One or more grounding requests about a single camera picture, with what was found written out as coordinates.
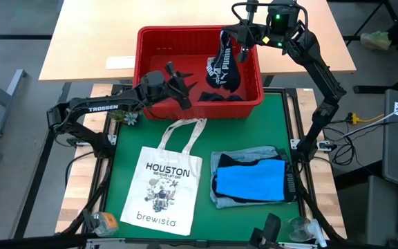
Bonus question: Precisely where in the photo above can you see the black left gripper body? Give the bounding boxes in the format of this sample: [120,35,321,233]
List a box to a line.
[139,61,193,110]

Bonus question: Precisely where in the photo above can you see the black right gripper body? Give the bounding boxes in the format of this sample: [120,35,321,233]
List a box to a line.
[235,0,272,63]

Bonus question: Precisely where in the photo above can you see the black printed garment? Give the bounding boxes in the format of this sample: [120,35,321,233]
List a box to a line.
[205,30,242,93]

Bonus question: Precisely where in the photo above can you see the light blue denim garment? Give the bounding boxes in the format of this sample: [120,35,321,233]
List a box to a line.
[209,145,290,210]

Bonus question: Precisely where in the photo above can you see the bright blue cloth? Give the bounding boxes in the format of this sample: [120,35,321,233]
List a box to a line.
[216,158,286,202]

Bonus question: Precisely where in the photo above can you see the plain black cloth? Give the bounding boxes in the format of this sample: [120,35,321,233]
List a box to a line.
[211,154,299,204]

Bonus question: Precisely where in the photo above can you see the red plastic laundry bin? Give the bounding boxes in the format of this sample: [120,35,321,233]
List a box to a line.
[133,25,265,121]

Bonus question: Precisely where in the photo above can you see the small potted plant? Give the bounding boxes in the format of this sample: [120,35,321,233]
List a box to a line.
[111,110,140,127]

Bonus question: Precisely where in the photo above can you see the white rectangular label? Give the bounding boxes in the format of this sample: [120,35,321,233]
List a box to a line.
[105,55,136,70]

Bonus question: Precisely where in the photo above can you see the light wooden desk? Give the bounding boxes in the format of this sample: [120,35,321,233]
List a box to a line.
[39,0,357,83]

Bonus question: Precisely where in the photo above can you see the green table mat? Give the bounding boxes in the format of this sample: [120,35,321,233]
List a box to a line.
[104,92,305,243]

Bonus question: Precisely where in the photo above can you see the person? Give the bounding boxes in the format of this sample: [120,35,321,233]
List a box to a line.
[359,0,398,51]

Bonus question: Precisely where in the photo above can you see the black metal stand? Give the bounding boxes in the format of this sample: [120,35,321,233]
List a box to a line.
[343,0,398,94]

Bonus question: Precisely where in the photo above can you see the white printed tote bag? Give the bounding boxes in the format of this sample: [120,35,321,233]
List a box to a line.
[120,118,207,237]

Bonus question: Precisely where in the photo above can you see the grey metal desk leg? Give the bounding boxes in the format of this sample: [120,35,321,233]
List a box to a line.
[0,68,29,140]

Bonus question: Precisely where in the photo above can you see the clear bottle orange label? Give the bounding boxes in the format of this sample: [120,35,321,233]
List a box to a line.
[83,208,120,238]

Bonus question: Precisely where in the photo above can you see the black handheld device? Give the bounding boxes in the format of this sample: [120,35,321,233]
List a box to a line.
[249,212,283,249]

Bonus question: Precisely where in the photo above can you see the clear spray bottle white nozzle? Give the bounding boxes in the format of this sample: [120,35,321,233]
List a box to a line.
[287,216,328,248]

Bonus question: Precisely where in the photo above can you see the black metal table frame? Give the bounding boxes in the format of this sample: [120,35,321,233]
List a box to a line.
[59,84,347,249]

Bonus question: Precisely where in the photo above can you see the black cable coil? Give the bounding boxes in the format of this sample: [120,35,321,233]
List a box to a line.
[323,122,357,167]

